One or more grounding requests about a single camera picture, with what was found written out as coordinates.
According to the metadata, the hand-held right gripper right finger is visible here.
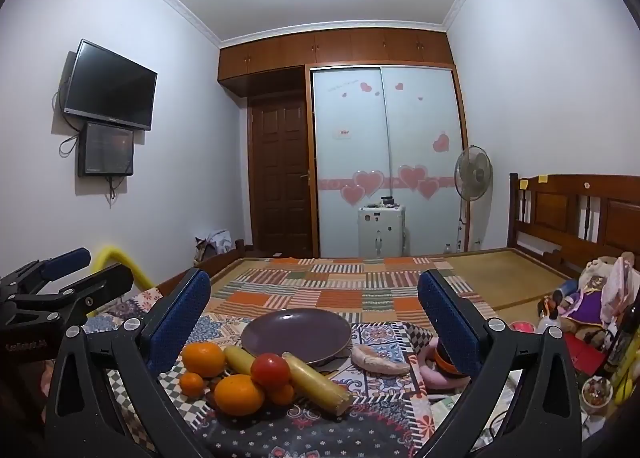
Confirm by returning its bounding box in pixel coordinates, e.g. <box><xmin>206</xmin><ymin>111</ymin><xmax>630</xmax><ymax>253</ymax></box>
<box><xmin>417</xmin><ymin>268</ymin><xmax>583</xmax><ymax>458</ymax></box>

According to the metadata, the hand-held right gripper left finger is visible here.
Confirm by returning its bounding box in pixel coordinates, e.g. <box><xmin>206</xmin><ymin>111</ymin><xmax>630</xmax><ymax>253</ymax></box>
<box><xmin>45</xmin><ymin>268</ymin><xmax>213</xmax><ymax>458</ymax></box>

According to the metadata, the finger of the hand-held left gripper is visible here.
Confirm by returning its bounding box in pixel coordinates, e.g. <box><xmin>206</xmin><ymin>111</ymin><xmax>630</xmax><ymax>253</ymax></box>
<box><xmin>10</xmin><ymin>264</ymin><xmax>135</xmax><ymax>329</ymax></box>
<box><xmin>0</xmin><ymin>247</ymin><xmax>92</xmax><ymax>297</ymax></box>

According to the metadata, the large orange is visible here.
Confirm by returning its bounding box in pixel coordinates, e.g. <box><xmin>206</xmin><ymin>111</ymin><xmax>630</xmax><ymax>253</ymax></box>
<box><xmin>181</xmin><ymin>341</ymin><xmax>227</xmax><ymax>379</ymax></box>
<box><xmin>215</xmin><ymin>374</ymin><xmax>266</xmax><ymax>416</ymax></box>

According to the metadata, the small orange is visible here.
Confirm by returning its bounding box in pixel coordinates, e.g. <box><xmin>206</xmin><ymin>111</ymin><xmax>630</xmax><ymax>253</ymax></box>
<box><xmin>179</xmin><ymin>372</ymin><xmax>206</xmax><ymax>397</ymax></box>
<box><xmin>270</xmin><ymin>383</ymin><xmax>296</xmax><ymax>406</ymax></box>

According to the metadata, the short greenish banana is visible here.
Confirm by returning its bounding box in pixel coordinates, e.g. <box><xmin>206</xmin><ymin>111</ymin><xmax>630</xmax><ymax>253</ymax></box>
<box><xmin>223</xmin><ymin>345</ymin><xmax>257</xmax><ymax>376</ymax></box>

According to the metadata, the pink shrimp toy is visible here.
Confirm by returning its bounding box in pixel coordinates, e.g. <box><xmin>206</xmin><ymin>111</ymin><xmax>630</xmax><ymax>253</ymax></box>
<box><xmin>351</xmin><ymin>344</ymin><xmax>412</xmax><ymax>374</ymax></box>

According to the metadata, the red tomato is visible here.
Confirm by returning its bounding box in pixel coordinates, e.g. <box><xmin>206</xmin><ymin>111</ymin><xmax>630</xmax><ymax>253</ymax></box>
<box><xmin>250</xmin><ymin>353</ymin><xmax>292</xmax><ymax>391</ymax></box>

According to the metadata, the purple plate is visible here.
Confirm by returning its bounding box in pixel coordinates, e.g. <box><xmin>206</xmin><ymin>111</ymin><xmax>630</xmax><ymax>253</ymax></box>
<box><xmin>241</xmin><ymin>308</ymin><xmax>353</xmax><ymax>366</ymax></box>

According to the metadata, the long yellow banana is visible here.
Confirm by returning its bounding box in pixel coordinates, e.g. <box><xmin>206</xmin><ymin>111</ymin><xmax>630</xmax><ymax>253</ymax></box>
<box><xmin>282</xmin><ymin>352</ymin><xmax>354</xmax><ymax>414</ymax></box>

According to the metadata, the yellow foam tube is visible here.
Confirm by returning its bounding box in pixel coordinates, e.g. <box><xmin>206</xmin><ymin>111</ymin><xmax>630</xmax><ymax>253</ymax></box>
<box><xmin>90</xmin><ymin>245</ymin><xmax>153</xmax><ymax>289</ymax></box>

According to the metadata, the woven bamboo mat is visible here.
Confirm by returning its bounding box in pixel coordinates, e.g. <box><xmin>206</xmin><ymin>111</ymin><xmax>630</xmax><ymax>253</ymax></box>
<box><xmin>437</xmin><ymin>247</ymin><xmax>576</xmax><ymax>325</ymax></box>

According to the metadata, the bag of clothes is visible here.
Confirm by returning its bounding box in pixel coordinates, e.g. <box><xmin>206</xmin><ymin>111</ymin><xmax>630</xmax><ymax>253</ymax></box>
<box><xmin>195</xmin><ymin>229</ymin><xmax>234</xmax><ymax>264</ymax></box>

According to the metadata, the striped patchwork blanket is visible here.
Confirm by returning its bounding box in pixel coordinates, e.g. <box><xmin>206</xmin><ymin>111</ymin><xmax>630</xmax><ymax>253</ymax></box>
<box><xmin>207</xmin><ymin>255</ymin><xmax>501</xmax><ymax>326</ymax></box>

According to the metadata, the white boxy appliance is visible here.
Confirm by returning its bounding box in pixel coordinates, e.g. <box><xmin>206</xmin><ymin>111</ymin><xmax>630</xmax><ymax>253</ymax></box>
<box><xmin>357</xmin><ymin>205</ymin><xmax>407</xmax><ymax>257</ymax></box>

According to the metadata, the small black monitor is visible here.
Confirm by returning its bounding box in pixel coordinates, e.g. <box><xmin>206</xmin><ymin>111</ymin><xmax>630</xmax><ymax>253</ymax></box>
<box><xmin>77</xmin><ymin>121</ymin><xmax>135</xmax><ymax>178</ymax></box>

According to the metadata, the red box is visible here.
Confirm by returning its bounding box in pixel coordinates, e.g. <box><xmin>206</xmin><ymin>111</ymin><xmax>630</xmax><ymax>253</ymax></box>
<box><xmin>570</xmin><ymin>338</ymin><xmax>612</xmax><ymax>380</ymax></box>

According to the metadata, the standing electric fan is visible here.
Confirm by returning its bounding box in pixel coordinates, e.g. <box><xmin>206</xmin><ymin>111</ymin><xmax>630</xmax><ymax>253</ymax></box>
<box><xmin>453</xmin><ymin>145</ymin><xmax>494</xmax><ymax>253</ymax></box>

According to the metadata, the floral printed quilt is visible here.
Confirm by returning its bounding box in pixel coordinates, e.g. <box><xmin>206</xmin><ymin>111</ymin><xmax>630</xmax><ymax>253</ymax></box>
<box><xmin>82</xmin><ymin>288</ymin><xmax>438</xmax><ymax>458</ymax></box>

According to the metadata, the wooden bed headboard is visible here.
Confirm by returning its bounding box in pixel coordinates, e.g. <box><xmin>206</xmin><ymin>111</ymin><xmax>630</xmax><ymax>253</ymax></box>
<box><xmin>506</xmin><ymin>172</ymin><xmax>640</xmax><ymax>279</ymax></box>

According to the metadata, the cup of sweets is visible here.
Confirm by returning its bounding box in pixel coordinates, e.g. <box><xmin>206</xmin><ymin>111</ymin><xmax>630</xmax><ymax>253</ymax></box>
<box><xmin>581</xmin><ymin>375</ymin><xmax>614</xmax><ymax>415</ymax></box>

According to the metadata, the brown wooden door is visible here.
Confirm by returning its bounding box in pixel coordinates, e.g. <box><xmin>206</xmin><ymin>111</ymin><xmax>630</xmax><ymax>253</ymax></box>
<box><xmin>248</xmin><ymin>98</ymin><xmax>315</xmax><ymax>256</ymax></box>

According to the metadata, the black flat television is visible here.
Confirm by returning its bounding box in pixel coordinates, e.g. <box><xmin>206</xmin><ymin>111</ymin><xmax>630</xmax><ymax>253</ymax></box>
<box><xmin>62</xmin><ymin>39</ymin><xmax>158</xmax><ymax>131</ymax></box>

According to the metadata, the yellow bottle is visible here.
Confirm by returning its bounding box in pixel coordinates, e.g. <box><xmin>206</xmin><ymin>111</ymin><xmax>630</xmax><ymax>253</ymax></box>
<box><xmin>607</xmin><ymin>303</ymin><xmax>640</xmax><ymax>405</ymax></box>

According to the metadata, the frosted sliding wardrobe door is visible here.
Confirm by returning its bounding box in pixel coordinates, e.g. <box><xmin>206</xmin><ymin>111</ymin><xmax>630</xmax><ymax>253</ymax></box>
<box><xmin>382</xmin><ymin>66</ymin><xmax>465</xmax><ymax>256</ymax></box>
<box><xmin>311</xmin><ymin>66</ymin><xmax>390</xmax><ymax>259</ymax></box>

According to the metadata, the wooden overhead cabinet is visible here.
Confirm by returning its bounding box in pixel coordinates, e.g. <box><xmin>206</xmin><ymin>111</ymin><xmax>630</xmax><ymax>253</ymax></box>
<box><xmin>217</xmin><ymin>28</ymin><xmax>456</xmax><ymax>99</ymax></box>

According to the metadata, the wooden bed rail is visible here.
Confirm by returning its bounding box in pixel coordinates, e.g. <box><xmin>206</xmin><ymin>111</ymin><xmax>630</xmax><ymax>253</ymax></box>
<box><xmin>155</xmin><ymin>238</ymin><xmax>247</xmax><ymax>299</ymax></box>

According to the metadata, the black hanging cable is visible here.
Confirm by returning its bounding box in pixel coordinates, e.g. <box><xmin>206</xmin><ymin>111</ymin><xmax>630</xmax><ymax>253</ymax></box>
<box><xmin>106</xmin><ymin>175</ymin><xmax>126</xmax><ymax>209</ymax></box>

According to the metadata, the black looped cable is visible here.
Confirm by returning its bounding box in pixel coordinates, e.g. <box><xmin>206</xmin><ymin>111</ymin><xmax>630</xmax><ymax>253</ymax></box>
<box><xmin>58</xmin><ymin>131</ymin><xmax>81</xmax><ymax>157</ymax></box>

